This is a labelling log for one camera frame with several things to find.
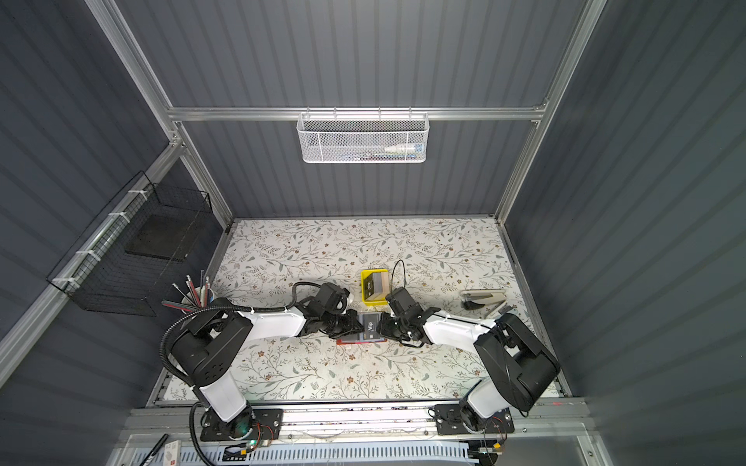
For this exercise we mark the beige stapler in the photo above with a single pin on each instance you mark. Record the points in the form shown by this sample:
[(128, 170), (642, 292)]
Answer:
[(475, 299)]

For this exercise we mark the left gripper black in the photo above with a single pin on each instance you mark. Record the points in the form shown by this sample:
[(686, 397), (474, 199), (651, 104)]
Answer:
[(348, 324)]

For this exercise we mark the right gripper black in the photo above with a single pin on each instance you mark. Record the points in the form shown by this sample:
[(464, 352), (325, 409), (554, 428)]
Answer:
[(393, 326)]

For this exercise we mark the white tube in basket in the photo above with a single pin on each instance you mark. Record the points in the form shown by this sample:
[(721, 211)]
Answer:
[(406, 149)]

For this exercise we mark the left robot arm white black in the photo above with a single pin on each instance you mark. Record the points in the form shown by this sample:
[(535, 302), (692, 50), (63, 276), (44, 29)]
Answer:
[(200, 347)]

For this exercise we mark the small white grey device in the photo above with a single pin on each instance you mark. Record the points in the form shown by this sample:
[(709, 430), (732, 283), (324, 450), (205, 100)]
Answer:
[(501, 310)]

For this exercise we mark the stack of cards in tray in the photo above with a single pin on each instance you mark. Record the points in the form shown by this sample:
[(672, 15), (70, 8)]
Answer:
[(377, 286)]

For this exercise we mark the white pen cup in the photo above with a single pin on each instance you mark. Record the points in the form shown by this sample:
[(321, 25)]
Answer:
[(189, 295)]

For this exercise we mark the floral table mat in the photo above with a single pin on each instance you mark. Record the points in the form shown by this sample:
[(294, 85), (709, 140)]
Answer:
[(267, 261)]

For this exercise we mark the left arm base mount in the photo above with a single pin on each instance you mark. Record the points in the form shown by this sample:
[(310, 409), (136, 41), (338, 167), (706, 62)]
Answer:
[(263, 425)]

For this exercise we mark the white wire mesh basket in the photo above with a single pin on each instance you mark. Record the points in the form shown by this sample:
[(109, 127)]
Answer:
[(338, 141)]

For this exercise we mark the black wire mesh basket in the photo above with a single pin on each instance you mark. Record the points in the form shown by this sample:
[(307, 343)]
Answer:
[(132, 260)]

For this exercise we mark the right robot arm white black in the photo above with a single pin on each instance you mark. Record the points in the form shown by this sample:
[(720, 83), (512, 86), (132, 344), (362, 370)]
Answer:
[(519, 366)]

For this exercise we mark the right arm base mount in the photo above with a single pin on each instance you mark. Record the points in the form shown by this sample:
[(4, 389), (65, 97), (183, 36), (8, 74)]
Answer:
[(458, 419)]

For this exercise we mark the yellow plastic card tray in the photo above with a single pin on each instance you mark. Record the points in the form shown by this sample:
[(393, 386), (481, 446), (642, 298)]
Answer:
[(364, 274)]

